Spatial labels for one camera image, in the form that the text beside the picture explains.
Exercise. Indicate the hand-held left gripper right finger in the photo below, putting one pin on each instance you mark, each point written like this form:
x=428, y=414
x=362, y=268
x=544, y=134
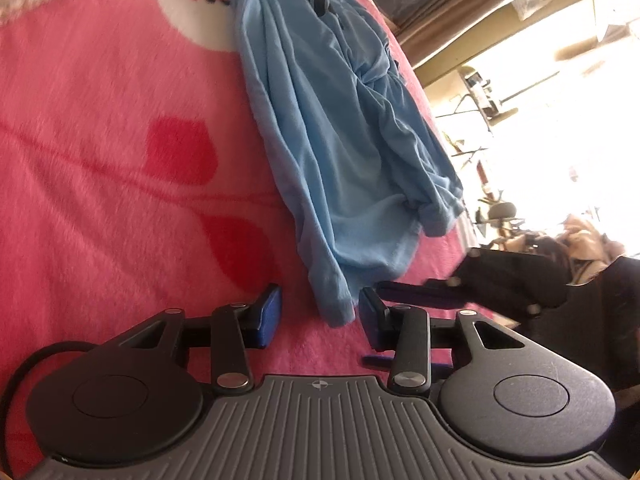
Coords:
x=371, y=317

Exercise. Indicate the wheelchair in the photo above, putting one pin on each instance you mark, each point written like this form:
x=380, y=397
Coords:
x=505, y=220

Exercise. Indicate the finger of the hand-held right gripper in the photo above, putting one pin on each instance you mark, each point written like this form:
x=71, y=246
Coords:
x=376, y=360
x=415, y=292

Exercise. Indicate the beige curtain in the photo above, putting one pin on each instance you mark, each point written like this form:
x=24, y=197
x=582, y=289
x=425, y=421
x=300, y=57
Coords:
x=450, y=5

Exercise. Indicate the light blue t-shirt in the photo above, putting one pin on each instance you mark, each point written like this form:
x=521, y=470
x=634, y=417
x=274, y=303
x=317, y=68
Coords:
x=345, y=150

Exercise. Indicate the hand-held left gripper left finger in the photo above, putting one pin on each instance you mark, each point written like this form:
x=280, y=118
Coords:
x=267, y=317

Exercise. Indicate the folding table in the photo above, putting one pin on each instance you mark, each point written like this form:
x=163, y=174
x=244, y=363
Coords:
x=475, y=95

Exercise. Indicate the cream cloth bundle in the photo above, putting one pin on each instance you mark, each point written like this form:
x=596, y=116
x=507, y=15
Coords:
x=590, y=240

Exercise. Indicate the pink floral blanket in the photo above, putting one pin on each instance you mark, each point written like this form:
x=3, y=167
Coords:
x=100, y=210

